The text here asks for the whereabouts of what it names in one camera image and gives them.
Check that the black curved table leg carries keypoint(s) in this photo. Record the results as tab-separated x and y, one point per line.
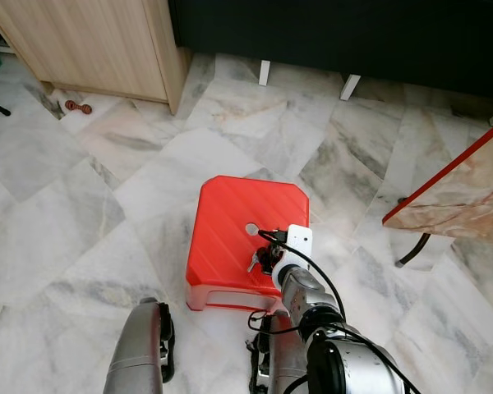
415	251

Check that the light wooden cabinet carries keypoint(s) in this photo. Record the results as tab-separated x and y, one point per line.
90	41

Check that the silver robot leg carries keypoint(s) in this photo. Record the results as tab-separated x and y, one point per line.
286	361

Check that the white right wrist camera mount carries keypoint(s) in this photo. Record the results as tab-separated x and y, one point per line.
299	239

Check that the black sofa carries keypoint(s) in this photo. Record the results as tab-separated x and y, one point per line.
345	33

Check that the white sofa leg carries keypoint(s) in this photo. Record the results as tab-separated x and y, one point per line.
350	86
264	72

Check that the marble table with red edge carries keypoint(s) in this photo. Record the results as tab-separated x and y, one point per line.
460	201

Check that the small red-brown floor toy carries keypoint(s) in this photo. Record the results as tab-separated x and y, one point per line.
77	107

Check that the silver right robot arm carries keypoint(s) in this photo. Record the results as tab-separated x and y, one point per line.
312	300

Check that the red plastic stool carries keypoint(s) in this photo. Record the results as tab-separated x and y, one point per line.
226	222

